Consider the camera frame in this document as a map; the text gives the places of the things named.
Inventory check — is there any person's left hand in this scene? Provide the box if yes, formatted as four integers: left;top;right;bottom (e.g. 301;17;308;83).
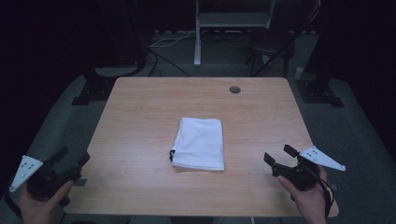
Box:
18;180;75;224

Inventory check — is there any black stand base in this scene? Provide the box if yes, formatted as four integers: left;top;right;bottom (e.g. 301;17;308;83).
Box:
71;65;148;106
294;71;346;108

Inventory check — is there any person's right hand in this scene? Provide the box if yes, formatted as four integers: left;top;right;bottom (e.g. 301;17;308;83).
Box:
276;166;328;224

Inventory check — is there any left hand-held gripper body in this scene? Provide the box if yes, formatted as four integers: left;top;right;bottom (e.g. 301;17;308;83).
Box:
8;155;82;208

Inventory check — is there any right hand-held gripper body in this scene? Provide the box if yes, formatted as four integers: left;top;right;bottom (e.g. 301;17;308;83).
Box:
272;145;347;191

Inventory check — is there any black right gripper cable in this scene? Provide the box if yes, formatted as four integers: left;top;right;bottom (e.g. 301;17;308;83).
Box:
314;173;335;218

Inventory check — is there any white printed tank top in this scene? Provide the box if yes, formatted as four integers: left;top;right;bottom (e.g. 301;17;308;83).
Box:
169;117;226;172

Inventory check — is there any white metal stand frame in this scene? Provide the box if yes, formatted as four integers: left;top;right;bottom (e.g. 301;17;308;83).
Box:
193;0;277;68

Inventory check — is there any black floor cable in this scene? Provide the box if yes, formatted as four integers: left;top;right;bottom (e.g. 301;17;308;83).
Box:
146;49;191;77

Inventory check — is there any dark stool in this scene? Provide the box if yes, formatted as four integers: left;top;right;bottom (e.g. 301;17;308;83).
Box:
245;30;296;78

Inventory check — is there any white floor cable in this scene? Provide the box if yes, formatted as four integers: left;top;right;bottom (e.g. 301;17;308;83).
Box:
148;28;198;49

